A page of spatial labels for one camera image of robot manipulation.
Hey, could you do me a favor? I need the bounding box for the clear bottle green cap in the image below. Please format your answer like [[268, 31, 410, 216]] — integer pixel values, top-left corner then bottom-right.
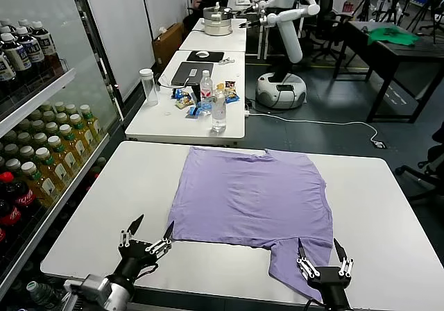
[[26, 280, 62, 311]]

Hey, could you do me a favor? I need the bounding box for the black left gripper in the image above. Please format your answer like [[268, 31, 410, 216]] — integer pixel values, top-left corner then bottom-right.
[[117, 214, 175, 274]]

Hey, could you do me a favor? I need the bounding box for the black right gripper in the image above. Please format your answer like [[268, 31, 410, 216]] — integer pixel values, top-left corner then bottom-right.
[[296, 236, 355, 291]]

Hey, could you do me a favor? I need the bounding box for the black table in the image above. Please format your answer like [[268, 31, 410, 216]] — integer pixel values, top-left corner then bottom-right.
[[341, 21, 444, 124]]

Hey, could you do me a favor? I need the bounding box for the purple T-shirt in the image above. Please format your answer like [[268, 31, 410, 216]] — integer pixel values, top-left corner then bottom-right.
[[167, 146, 334, 301]]

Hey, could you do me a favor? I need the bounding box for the white desk with pot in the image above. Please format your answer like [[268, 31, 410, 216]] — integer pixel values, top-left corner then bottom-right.
[[178, 17, 248, 53]]

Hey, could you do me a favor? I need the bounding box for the clear plastic water bottle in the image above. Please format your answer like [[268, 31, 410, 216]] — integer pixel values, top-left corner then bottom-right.
[[211, 89, 228, 134]]

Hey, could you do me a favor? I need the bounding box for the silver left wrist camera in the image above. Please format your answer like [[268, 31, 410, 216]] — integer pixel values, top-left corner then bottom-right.
[[63, 274, 110, 310]]

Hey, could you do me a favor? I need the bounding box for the white power cable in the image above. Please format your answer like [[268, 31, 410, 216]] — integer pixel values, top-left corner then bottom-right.
[[248, 111, 381, 144]]

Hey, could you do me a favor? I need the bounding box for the white humanoid robot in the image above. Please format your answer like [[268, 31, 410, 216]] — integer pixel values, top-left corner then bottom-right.
[[255, 0, 308, 110]]

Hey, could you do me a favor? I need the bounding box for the dark grey laptop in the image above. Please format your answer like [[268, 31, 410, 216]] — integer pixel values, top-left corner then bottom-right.
[[171, 62, 215, 87]]

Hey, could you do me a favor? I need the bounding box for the brown cardboard box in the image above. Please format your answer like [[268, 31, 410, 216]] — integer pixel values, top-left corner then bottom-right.
[[151, 22, 185, 65]]

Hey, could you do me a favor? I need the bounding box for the green cloth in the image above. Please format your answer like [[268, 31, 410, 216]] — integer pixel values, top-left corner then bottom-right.
[[366, 27, 420, 47]]

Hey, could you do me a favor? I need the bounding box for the black mouse pad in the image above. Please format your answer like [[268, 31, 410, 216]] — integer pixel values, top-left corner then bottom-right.
[[186, 50, 225, 62]]

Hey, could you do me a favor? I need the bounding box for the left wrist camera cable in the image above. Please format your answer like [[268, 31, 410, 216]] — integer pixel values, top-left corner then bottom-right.
[[137, 262, 160, 279]]

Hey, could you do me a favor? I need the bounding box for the white desk with snacks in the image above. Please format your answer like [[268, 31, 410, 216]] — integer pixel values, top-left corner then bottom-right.
[[124, 49, 247, 142]]

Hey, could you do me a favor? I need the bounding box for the water bottle red label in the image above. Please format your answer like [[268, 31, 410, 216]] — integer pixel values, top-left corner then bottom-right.
[[199, 69, 214, 115]]

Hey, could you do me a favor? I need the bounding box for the glass door drinks cabinet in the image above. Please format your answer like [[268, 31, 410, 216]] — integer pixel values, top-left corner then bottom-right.
[[0, 0, 126, 311]]

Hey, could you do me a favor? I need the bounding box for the black tripod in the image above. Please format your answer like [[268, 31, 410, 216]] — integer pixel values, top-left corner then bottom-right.
[[412, 0, 444, 44], [353, 0, 379, 22]]

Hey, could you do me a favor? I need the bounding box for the clear tumbler white lid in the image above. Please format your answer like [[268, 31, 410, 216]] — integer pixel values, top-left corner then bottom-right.
[[139, 68, 159, 106]]

